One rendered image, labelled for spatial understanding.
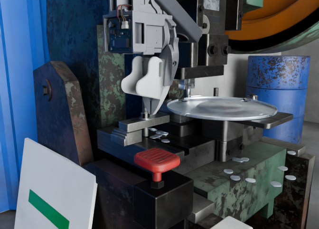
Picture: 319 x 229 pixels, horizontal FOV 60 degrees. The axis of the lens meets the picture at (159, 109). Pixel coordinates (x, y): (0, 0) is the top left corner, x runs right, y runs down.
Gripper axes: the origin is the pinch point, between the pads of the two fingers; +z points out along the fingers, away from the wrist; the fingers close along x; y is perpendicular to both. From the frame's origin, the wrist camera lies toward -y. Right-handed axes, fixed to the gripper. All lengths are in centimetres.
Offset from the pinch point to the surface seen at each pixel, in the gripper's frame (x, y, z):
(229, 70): -138, -237, 13
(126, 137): -19.8, -8.3, 12.0
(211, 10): -14.4, -33.5, -19.3
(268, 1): -17, -70, -26
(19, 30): -135, -22, -19
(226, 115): -3.3, -26.1, 6.3
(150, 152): -1.5, -0.2, 8.5
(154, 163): 2.5, 2.3, 8.6
